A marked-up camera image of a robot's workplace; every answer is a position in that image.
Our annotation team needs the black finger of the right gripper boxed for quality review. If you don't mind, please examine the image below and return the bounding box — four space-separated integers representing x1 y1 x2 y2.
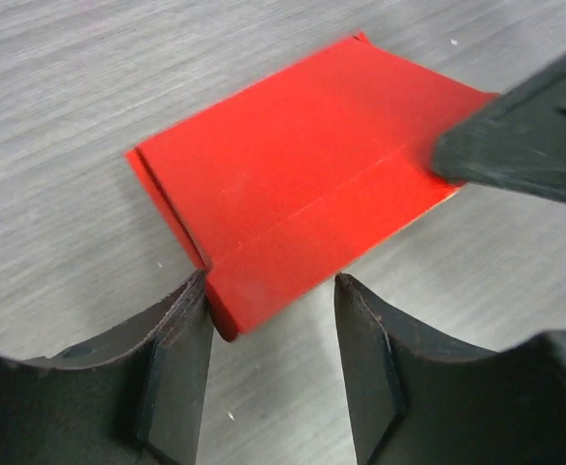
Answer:
431 53 566 203

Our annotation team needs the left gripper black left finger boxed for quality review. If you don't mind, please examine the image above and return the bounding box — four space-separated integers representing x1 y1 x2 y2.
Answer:
0 272 213 464

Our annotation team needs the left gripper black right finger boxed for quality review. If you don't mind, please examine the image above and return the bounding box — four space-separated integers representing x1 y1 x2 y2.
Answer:
334 273 566 464

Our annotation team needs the red paper box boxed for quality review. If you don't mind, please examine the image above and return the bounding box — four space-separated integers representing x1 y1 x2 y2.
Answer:
126 34 490 341

